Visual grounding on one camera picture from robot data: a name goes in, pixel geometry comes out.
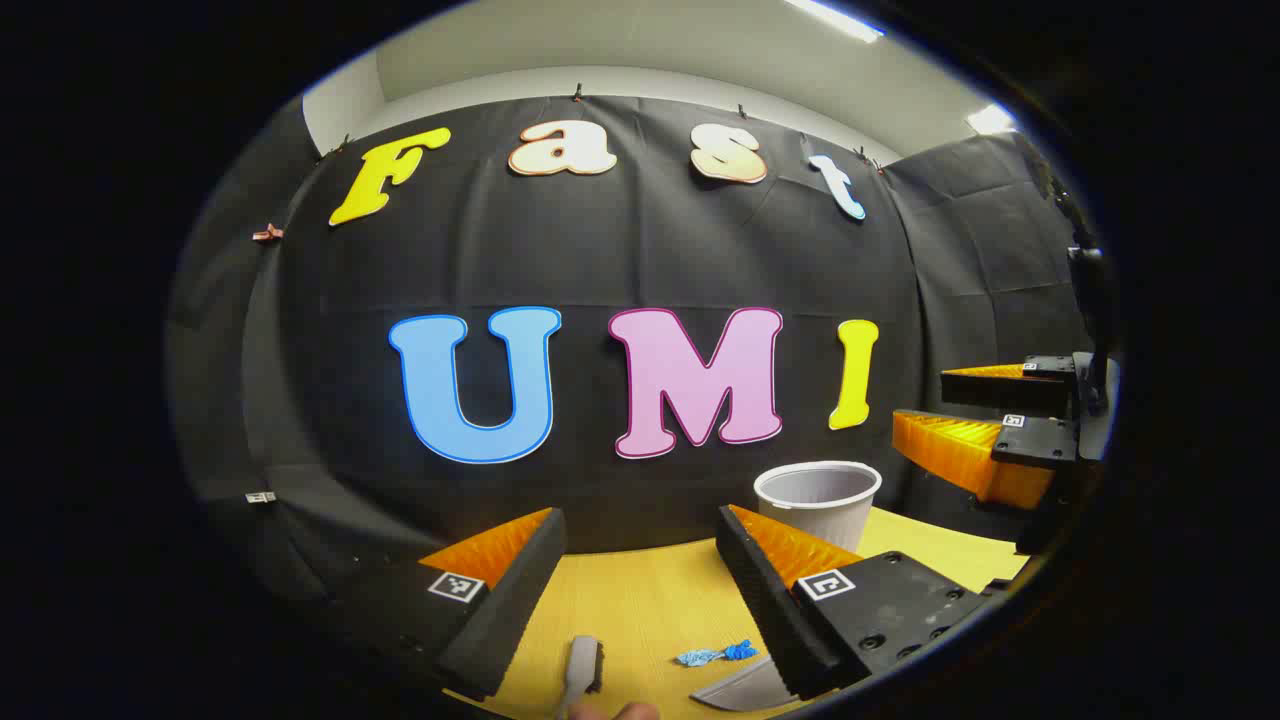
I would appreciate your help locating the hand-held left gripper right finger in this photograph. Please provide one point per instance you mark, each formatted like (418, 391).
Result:
(770, 620)

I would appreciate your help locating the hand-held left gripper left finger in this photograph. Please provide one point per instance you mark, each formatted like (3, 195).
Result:
(510, 620)

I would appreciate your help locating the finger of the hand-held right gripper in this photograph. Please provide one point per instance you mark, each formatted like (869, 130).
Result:
(1010, 388)
(1035, 445)

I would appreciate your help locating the dark blue paper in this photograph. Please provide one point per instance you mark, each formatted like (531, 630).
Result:
(740, 651)

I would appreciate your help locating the grey dustpan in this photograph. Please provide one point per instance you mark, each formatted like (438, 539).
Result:
(745, 690)

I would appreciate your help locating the light blue paper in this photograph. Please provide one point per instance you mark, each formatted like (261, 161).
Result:
(698, 657)

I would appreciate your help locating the small grey broom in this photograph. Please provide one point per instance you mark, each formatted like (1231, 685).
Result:
(580, 665)

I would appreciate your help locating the ceiling light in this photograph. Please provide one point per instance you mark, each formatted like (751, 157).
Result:
(990, 120)
(835, 18)

